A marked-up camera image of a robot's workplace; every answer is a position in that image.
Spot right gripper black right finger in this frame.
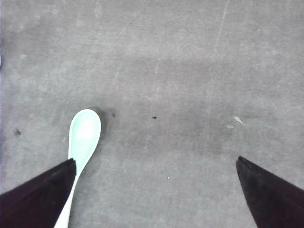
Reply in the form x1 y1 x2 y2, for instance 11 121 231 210
236 156 304 228

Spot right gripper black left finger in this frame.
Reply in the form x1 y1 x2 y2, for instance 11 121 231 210
0 159 76 228

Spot mint green plastic spoon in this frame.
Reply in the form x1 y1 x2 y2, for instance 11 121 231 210
54 109 102 228

